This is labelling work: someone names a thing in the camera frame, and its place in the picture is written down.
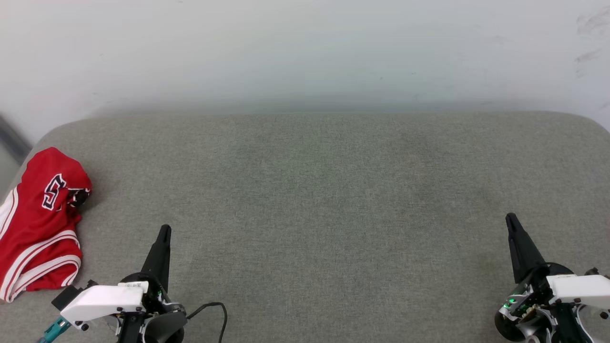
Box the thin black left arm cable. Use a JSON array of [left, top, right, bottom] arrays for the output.
[[187, 302, 228, 343]]

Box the red basketball jersey white trim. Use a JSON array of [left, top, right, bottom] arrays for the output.
[[0, 147, 93, 303]]

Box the grey metal wall rail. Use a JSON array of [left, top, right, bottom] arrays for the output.
[[0, 114, 34, 165]]

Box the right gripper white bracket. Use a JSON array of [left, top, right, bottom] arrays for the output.
[[494, 212, 610, 343]]

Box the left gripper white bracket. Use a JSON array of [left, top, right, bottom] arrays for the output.
[[60, 224, 187, 343]]

